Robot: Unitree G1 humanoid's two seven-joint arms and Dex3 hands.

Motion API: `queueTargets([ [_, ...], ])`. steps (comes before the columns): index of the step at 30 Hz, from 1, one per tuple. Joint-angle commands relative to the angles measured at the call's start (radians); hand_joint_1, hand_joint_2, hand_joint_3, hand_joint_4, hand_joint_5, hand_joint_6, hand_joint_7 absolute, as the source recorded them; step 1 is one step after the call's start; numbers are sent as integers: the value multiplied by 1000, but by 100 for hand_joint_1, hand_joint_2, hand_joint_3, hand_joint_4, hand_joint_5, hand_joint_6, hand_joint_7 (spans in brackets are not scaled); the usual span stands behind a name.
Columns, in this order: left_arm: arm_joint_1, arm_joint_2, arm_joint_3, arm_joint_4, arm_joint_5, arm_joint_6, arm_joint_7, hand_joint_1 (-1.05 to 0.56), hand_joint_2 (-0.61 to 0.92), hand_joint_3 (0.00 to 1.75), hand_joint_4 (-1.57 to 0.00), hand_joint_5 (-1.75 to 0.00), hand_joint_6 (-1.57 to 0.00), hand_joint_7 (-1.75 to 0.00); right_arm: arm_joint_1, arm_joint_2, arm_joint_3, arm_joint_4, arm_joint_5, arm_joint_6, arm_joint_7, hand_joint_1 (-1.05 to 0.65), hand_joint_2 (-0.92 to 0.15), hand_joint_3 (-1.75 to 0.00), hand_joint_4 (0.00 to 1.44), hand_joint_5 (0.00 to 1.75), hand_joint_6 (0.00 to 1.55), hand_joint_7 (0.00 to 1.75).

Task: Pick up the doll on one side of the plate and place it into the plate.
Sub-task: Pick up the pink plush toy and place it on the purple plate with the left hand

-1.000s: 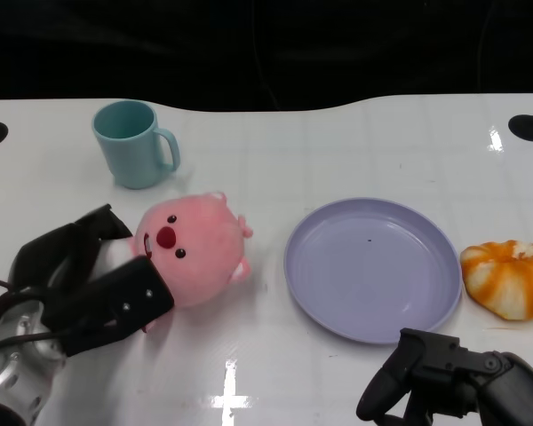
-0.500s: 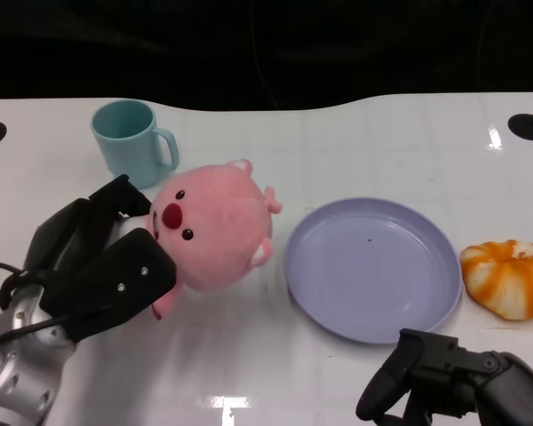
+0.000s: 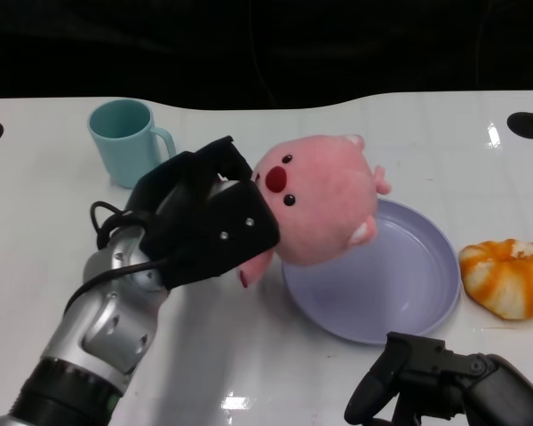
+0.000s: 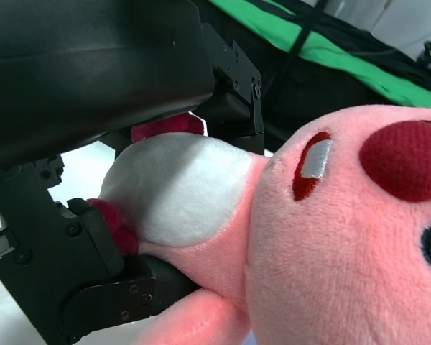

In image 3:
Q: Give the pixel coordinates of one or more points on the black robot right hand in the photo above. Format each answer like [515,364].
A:
[448,377]

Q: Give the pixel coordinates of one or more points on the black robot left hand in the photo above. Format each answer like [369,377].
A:
[204,222]

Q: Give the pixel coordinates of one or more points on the pink plush pig doll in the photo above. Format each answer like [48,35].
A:
[328,199]

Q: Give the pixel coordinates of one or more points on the lilac plastic plate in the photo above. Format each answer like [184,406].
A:
[382,293]

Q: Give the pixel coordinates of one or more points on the teal plastic mug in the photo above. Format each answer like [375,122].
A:
[124,153]

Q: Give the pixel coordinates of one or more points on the orange striped bun toy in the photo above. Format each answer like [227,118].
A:
[506,284]

